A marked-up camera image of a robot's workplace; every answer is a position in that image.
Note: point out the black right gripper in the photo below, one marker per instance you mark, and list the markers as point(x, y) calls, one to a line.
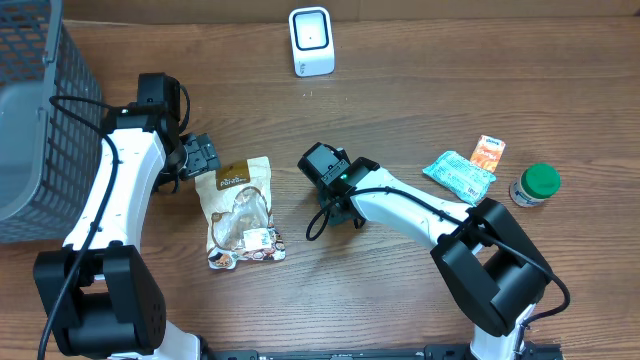
point(335, 206)

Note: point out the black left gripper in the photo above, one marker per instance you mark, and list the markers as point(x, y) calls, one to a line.
point(204, 156)

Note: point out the brown snack pouch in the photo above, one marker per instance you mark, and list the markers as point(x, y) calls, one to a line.
point(237, 203)

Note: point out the teal wipes packet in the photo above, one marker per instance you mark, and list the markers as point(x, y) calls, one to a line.
point(467, 181)

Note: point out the orange small box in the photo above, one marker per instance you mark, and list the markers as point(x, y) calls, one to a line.
point(487, 153)

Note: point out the green lid jar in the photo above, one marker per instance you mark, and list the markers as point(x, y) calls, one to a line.
point(535, 185)

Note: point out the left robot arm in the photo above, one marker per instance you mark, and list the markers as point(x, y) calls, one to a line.
point(100, 298)

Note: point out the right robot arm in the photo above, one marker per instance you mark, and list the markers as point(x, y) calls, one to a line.
point(491, 267)

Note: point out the white barcode scanner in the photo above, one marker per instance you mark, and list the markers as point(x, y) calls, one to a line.
point(312, 42)

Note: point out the grey plastic mesh basket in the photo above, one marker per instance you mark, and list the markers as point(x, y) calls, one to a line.
point(48, 160)

